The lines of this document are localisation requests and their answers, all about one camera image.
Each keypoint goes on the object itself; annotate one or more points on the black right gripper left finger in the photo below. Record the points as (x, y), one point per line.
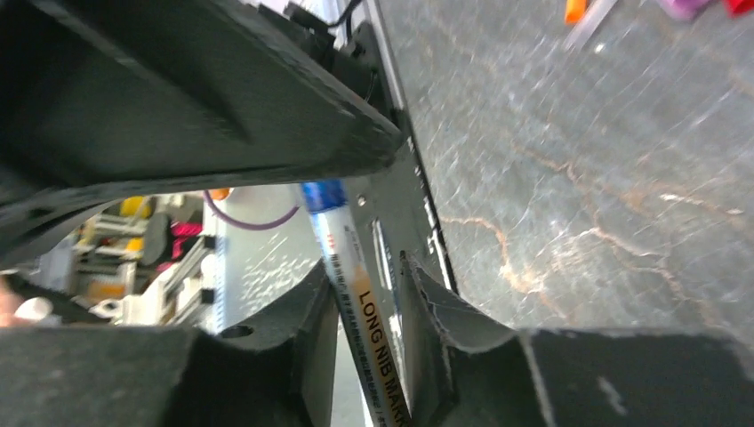
(274, 368)

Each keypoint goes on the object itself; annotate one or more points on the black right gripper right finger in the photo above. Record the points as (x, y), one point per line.
(465, 369)

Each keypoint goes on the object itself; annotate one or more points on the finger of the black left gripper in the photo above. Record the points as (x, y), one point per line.
(104, 100)

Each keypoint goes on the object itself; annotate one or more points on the clear capped blue marker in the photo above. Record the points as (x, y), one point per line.
(368, 337)

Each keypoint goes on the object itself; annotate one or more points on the orange pen cap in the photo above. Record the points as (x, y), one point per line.
(575, 11)

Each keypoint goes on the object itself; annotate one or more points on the pink highlighter cap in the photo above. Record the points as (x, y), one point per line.
(683, 10)

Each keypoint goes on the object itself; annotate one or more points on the red pen cap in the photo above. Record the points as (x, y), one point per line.
(738, 8)

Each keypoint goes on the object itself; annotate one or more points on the clear pen cap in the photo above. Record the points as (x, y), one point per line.
(582, 32)

